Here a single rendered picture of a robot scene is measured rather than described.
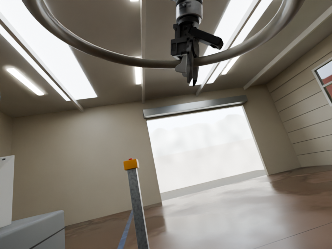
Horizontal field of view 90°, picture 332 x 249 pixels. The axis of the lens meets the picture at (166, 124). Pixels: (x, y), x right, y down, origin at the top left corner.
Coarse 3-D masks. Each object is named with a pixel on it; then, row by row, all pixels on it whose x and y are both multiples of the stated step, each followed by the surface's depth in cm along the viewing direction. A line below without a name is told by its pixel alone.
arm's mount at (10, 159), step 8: (0, 160) 51; (8, 160) 51; (0, 168) 47; (8, 168) 50; (0, 176) 47; (8, 176) 49; (0, 184) 46; (8, 184) 49; (0, 192) 46; (8, 192) 48; (0, 200) 45; (8, 200) 48; (0, 208) 45; (8, 208) 48; (0, 216) 45; (8, 216) 47; (0, 224) 44; (8, 224) 47
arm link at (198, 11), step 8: (184, 0) 53; (192, 0) 53; (176, 8) 56; (184, 8) 53; (192, 8) 53; (200, 8) 54; (176, 16) 56; (184, 16) 54; (192, 16) 54; (200, 16) 55
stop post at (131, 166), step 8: (128, 160) 150; (136, 160) 150; (128, 168) 148; (136, 168) 154; (128, 176) 148; (136, 176) 148; (136, 184) 146; (136, 192) 144; (136, 200) 142; (136, 208) 140; (136, 216) 139; (144, 216) 145; (136, 224) 137; (144, 224) 137; (136, 232) 135; (144, 232) 135; (144, 240) 134; (144, 248) 132
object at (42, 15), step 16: (32, 0) 25; (288, 0) 25; (304, 0) 25; (48, 16) 30; (288, 16) 28; (64, 32) 36; (272, 32) 34; (80, 48) 43; (96, 48) 47; (240, 48) 44; (128, 64) 55; (144, 64) 57; (160, 64) 58; (176, 64) 57; (208, 64) 54
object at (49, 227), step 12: (36, 216) 55; (48, 216) 51; (60, 216) 57; (0, 228) 42; (12, 228) 38; (24, 228) 40; (36, 228) 44; (48, 228) 49; (60, 228) 56; (0, 240) 33; (12, 240) 36; (24, 240) 39; (36, 240) 43; (48, 240) 48; (60, 240) 55
